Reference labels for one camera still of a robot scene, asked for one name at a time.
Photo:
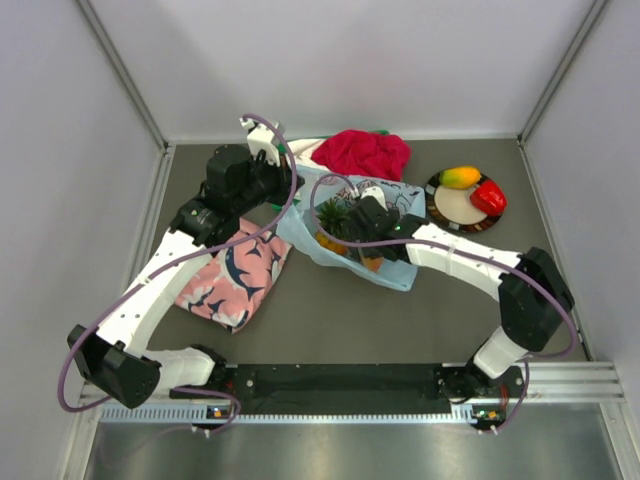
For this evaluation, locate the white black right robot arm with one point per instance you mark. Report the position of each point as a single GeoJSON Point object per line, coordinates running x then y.
{"type": "Point", "coordinates": [533, 297]}

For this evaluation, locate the pink patterned cloth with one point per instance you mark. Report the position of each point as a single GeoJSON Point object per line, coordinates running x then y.
{"type": "Point", "coordinates": [231, 287]}

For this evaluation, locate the black patterned plate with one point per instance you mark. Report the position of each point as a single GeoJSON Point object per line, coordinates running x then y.
{"type": "Point", "coordinates": [452, 209]}

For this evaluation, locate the plastic pineapple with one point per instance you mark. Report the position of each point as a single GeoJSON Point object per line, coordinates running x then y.
{"type": "Point", "coordinates": [332, 217]}

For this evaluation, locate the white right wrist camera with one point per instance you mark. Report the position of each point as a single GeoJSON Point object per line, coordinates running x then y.
{"type": "Point", "coordinates": [374, 192]}

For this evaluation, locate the red crumpled cloth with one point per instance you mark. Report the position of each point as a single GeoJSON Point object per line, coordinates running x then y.
{"type": "Point", "coordinates": [371, 154]}

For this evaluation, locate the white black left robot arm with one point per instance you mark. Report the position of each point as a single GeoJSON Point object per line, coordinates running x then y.
{"type": "Point", "coordinates": [112, 353]}

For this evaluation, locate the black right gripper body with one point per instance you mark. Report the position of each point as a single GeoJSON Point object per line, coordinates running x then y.
{"type": "Point", "coordinates": [355, 233]}

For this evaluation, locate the light blue cartoon plastic bag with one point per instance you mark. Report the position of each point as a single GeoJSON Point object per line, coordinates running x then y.
{"type": "Point", "coordinates": [298, 229]}

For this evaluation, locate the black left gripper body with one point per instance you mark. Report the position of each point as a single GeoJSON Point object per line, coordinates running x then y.
{"type": "Point", "coordinates": [268, 184]}

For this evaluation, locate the white cloth in tray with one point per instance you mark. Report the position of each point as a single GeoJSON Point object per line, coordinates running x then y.
{"type": "Point", "coordinates": [303, 150]}

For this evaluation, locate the orange peach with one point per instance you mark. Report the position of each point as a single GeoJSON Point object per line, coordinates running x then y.
{"type": "Point", "coordinates": [373, 264]}

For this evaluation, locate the slotted cable duct rail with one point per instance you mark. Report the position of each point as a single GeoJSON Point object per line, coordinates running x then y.
{"type": "Point", "coordinates": [208, 414]}

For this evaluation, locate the red bell pepper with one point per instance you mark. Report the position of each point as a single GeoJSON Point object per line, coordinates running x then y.
{"type": "Point", "coordinates": [489, 198]}

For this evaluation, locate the yellow green mango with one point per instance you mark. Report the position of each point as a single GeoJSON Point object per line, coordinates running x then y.
{"type": "Point", "coordinates": [461, 177]}

